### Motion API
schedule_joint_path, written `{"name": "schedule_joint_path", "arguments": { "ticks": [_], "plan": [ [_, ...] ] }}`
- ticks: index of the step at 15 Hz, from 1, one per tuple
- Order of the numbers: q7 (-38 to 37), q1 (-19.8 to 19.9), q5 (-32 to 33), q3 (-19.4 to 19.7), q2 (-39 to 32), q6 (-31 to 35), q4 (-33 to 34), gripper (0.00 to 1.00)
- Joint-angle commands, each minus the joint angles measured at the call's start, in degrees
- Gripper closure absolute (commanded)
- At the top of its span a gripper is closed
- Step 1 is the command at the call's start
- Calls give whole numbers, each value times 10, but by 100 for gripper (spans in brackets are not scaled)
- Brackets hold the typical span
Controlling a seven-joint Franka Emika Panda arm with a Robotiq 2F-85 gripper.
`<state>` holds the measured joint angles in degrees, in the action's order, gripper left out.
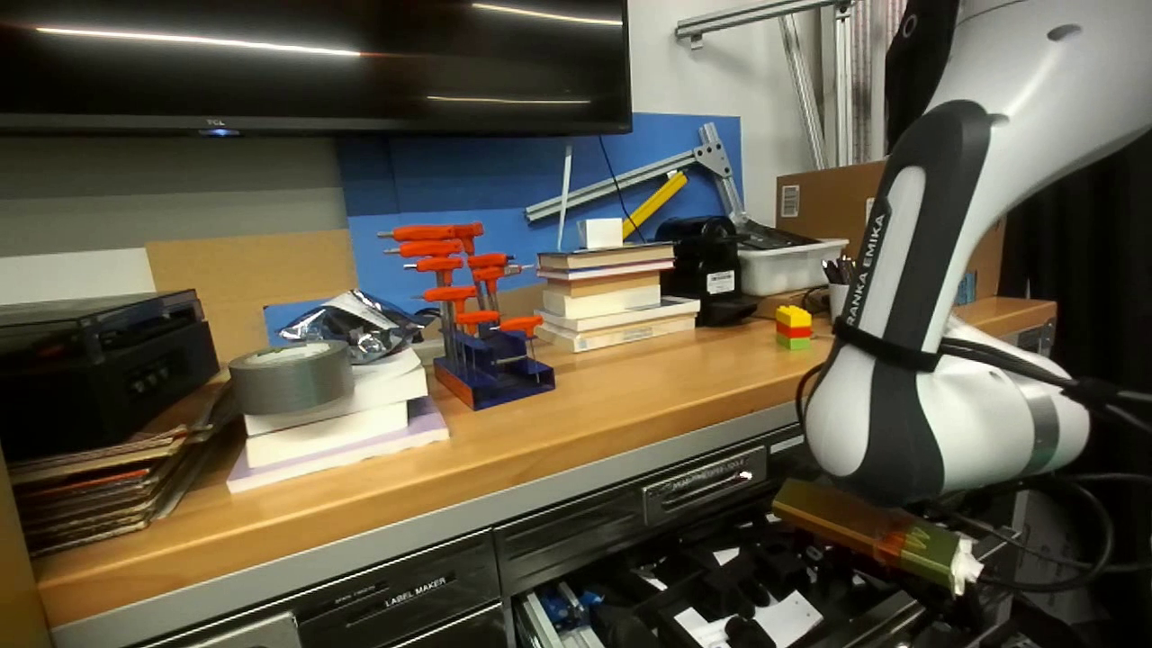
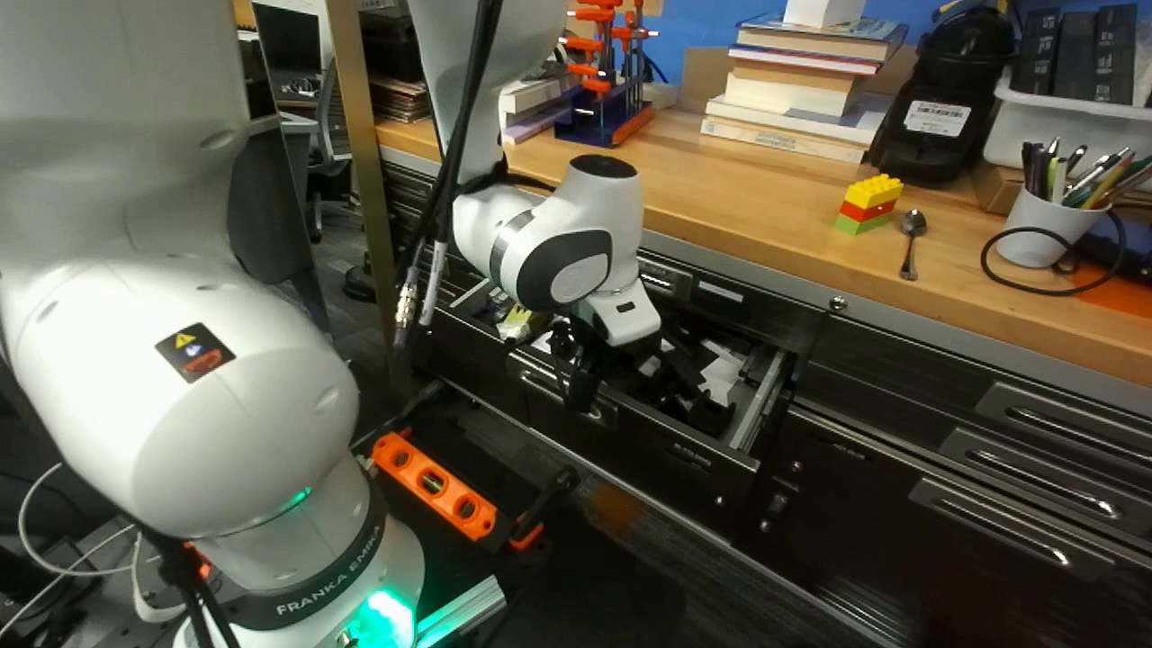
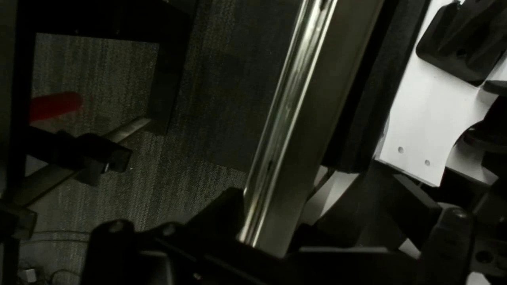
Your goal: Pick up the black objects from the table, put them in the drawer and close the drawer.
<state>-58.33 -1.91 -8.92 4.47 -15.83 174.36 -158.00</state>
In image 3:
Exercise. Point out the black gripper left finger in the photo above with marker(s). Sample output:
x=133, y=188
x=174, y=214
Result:
x=158, y=258

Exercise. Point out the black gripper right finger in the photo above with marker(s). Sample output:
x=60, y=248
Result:
x=448, y=247

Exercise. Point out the black plastic part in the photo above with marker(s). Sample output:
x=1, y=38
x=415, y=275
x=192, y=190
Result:
x=464, y=41

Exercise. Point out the black metal frame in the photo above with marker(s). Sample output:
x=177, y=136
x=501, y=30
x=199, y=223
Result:
x=174, y=63

